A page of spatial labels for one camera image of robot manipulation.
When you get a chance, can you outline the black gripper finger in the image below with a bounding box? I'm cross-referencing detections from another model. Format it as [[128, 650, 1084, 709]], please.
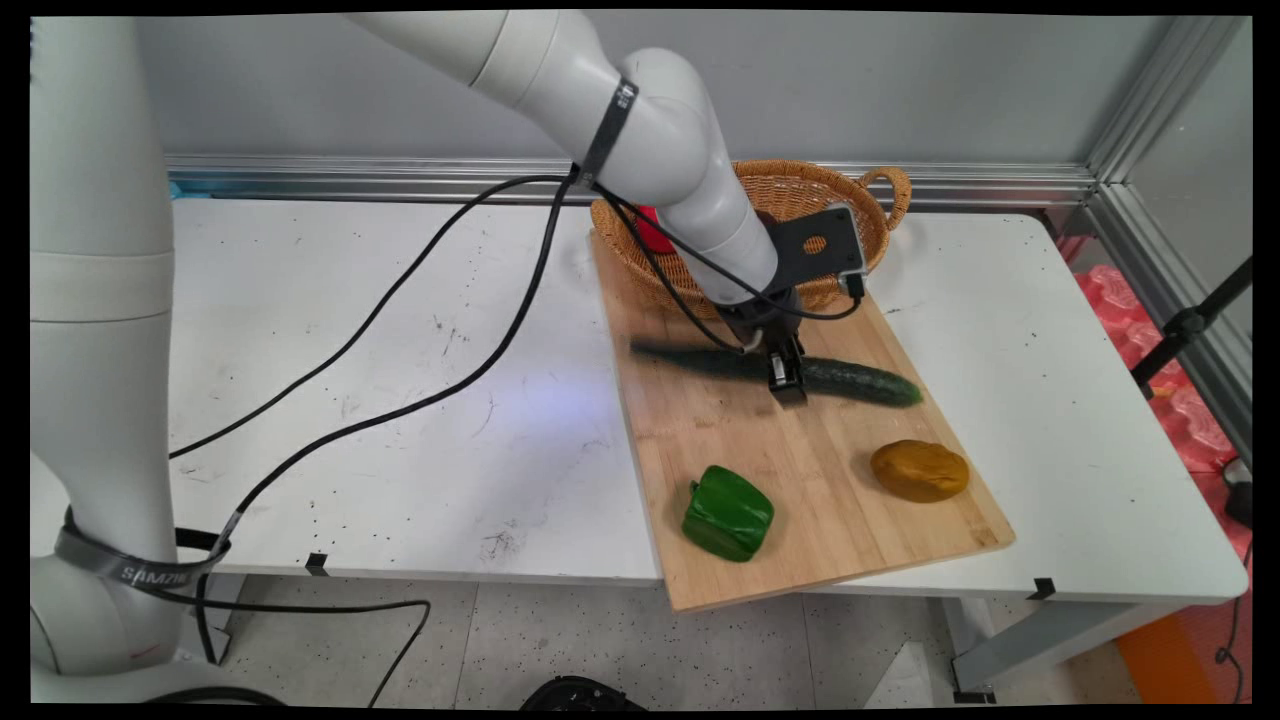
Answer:
[[766, 337, 809, 409]]

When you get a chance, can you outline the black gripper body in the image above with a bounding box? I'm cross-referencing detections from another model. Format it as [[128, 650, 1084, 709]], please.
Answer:
[[716, 287, 806, 354]]

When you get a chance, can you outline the dark green cucumber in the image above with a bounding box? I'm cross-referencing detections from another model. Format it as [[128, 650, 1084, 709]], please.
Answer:
[[630, 339, 925, 409]]

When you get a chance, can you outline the wooden cutting board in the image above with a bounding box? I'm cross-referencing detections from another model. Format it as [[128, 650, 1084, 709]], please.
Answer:
[[592, 228, 1018, 614]]

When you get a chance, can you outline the woven wicker basket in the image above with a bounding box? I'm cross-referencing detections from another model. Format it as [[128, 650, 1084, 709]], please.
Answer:
[[590, 160, 913, 314]]

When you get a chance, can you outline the red toy tomato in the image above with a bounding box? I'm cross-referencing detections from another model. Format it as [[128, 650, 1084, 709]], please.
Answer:
[[634, 204, 678, 255]]

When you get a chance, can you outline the green bell pepper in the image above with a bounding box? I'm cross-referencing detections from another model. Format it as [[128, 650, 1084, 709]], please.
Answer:
[[682, 464, 777, 564]]

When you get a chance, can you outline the brown potato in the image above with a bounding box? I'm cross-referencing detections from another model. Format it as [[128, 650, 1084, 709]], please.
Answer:
[[870, 439, 972, 504]]

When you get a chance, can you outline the grey table leg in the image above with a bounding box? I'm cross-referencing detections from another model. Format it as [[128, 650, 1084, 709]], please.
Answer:
[[940, 596, 1191, 705], [180, 575, 247, 668]]

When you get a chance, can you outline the black round floor object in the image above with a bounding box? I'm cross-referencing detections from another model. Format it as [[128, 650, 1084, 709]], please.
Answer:
[[520, 675, 647, 712]]

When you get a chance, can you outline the black tripod stand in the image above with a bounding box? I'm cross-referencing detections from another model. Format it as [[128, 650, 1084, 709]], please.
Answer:
[[1130, 257, 1253, 402]]

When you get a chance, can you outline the pink bubble wrap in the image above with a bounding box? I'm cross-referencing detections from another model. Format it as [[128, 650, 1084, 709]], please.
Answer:
[[1058, 235, 1253, 561]]

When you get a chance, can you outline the small black floor device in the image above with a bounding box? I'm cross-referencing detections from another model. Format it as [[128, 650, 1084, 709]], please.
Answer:
[[1221, 458, 1253, 532]]

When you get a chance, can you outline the orange floor panel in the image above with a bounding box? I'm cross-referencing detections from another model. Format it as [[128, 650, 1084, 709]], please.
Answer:
[[1113, 590, 1253, 705]]

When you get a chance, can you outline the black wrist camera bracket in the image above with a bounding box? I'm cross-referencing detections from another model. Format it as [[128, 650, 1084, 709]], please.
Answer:
[[763, 202, 870, 302]]

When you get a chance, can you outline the aluminium back frame rail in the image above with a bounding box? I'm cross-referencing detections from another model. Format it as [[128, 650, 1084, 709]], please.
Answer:
[[165, 152, 1098, 212]]

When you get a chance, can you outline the aluminium side frame rail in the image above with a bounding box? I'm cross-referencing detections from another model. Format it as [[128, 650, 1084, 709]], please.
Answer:
[[1085, 183, 1253, 469]]

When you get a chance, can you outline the aluminium corner frame post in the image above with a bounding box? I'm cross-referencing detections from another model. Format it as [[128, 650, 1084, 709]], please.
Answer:
[[1085, 15, 1247, 189]]

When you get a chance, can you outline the thin black floor cable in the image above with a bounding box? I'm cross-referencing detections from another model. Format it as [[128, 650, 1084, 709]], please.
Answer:
[[1213, 538, 1253, 704]]

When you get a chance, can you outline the long black robot cable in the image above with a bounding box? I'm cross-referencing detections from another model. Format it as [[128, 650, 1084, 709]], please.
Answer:
[[194, 180, 581, 666], [140, 174, 581, 708]]

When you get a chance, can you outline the black printed cable strap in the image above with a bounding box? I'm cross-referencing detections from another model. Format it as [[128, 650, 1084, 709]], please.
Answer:
[[54, 507, 233, 588]]

